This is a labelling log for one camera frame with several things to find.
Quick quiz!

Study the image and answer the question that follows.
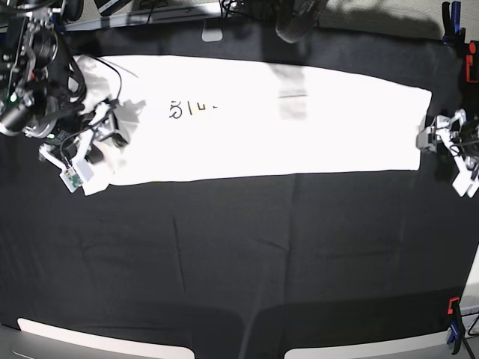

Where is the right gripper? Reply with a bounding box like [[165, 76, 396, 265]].
[[39, 99, 129, 176]]

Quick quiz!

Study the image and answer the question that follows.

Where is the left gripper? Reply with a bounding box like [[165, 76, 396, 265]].
[[415, 108, 478, 187]]

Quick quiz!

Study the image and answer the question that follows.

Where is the white printed t-shirt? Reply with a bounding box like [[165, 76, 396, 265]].
[[77, 55, 432, 194]]

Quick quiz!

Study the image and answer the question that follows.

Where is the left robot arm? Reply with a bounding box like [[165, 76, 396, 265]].
[[415, 108, 478, 197]]

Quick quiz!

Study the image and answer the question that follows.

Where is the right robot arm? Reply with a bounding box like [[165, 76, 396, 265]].
[[1, 1, 127, 175]]

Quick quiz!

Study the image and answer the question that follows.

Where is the orange clamp far right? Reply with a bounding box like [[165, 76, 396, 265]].
[[466, 41, 478, 84]]

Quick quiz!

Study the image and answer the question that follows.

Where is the blue clamp far right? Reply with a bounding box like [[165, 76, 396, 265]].
[[442, 1, 466, 47]]

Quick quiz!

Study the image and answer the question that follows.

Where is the black table cloth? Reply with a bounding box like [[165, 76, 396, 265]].
[[1, 22, 478, 358]]

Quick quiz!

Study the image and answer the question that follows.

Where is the dark mesh cylinder background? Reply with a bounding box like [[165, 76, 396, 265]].
[[275, 0, 329, 44]]

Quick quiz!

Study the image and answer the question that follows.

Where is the orange blue clamp near right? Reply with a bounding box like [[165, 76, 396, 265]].
[[446, 297, 464, 355]]

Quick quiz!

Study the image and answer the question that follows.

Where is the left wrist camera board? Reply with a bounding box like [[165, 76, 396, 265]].
[[452, 172, 478, 198]]

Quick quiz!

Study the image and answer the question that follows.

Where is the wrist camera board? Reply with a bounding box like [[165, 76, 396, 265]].
[[59, 168, 83, 193], [452, 172, 478, 198]]

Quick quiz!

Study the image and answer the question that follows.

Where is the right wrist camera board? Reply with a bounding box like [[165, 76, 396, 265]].
[[59, 168, 83, 193]]

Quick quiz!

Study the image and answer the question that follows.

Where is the grey aluminium rail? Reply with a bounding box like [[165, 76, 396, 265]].
[[64, 1, 221, 31]]

